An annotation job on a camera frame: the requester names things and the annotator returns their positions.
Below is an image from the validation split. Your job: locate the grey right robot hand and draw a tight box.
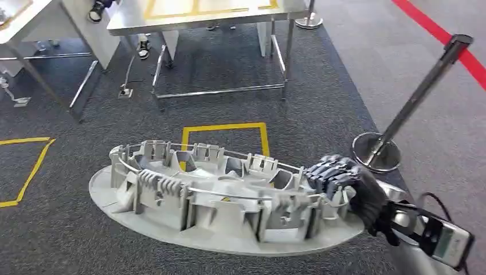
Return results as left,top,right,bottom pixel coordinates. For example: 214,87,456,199
303,154,390,236

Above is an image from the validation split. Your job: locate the silver plastic wheel hubcap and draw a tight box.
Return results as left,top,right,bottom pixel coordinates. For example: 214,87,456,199
88,139,409,258

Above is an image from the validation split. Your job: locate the chrome barrier stanchion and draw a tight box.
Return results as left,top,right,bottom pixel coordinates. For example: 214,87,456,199
352,34,475,174
295,0,323,30

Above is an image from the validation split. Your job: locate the yellow floor tape rectangle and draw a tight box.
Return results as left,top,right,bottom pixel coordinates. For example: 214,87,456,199
0,137,57,209
179,122,271,172

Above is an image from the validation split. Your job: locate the red barrier belt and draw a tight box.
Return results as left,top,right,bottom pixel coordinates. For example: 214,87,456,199
391,0,486,92

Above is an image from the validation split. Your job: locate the steel bench table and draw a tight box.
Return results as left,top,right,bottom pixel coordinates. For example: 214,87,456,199
106,0,310,113

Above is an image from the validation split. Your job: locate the person's black white shoe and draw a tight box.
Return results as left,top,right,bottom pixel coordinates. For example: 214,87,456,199
137,34,151,60
88,0,115,23

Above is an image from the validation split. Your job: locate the white steel-legged table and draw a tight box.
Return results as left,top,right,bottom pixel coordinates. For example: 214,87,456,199
0,0,100,124

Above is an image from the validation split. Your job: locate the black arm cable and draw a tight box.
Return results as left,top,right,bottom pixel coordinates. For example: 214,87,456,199
417,192,455,223

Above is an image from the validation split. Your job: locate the thin floor cable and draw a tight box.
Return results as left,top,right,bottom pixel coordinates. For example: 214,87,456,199
122,54,144,92

